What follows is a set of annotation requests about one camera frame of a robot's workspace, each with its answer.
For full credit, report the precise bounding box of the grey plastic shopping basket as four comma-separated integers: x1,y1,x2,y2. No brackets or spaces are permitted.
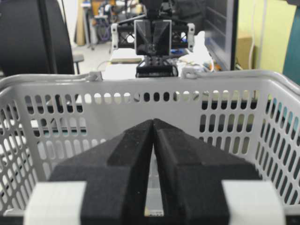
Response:
0,70,300,216

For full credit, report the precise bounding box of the black office chair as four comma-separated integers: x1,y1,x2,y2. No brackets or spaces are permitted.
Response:
0,0,75,76

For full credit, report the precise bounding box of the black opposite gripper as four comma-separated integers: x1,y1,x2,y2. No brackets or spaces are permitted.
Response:
111,0,195,78

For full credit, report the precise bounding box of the dark monitor screen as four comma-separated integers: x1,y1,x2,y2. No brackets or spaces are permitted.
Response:
204,0,239,71

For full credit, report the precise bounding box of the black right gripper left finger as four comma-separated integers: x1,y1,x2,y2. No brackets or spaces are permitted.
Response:
23,120,154,225

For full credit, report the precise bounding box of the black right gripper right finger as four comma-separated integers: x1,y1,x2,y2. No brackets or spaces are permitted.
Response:
152,118,287,225

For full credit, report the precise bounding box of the cardboard box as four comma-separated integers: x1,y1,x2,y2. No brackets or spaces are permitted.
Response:
236,34,253,69

